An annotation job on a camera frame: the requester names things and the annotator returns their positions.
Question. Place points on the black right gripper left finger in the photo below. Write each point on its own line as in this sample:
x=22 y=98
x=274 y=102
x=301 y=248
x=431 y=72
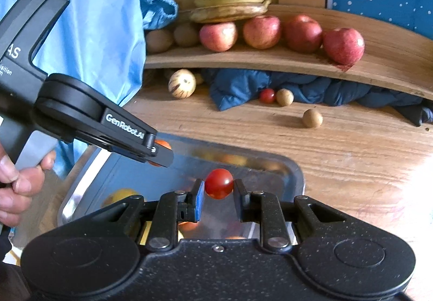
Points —
x=171 y=209

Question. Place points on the tan round longan near cloth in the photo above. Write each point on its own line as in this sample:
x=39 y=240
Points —
x=284 y=97

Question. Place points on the red apple far right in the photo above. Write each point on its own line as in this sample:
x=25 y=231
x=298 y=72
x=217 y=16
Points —
x=344 y=46

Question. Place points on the dark red apple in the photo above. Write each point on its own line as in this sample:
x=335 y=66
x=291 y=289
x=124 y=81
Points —
x=303 y=34

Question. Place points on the brown kiwi fruit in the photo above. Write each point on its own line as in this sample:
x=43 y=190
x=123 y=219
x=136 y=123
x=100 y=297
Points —
x=186 y=35
x=158 y=41

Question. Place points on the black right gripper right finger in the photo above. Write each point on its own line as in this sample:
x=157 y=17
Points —
x=264 y=209

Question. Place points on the curved wooden shelf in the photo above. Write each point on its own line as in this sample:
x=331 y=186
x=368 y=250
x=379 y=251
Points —
x=394 y=58

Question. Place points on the person's left hand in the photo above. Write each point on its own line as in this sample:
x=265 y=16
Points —
x=21 y=186

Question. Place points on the red cherry tomato by cloth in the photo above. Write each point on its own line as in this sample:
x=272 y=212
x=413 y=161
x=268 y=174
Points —
x=267 y=96

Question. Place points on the bunch of yellow bananas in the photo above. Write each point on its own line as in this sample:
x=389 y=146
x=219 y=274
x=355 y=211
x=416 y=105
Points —
x=216 y=11

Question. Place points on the light blue fabric garment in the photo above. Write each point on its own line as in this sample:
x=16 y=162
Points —
x=99 y=42

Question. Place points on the dark blue crumpled cloth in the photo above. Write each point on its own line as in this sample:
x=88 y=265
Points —
x=230 y=87

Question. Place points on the red yellow apple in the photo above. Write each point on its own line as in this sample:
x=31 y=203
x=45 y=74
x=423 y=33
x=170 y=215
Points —
x=262 y=32

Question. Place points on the pale red apple left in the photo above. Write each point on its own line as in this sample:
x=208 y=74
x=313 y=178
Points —
x=218 y=37

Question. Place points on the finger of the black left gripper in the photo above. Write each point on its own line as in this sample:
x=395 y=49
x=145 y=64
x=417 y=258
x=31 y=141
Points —
x=161 y=155

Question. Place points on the small orange tangerine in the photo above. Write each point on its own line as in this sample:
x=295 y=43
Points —
x=162 y=143

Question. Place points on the tan round longan fruit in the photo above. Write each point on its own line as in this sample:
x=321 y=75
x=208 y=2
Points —
x=312 y=118

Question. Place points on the red cherry tomato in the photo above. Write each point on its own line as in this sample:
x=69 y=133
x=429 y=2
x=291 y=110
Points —
x=267 y=96
x=219 y=183

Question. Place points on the stainless steel tray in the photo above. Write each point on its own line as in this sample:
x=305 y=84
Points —
x=105 y=173

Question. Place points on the striped cream melon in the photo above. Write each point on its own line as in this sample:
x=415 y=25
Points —
x=182 y=84

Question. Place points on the yellow pear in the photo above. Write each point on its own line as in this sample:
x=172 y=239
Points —
x=118 y=195

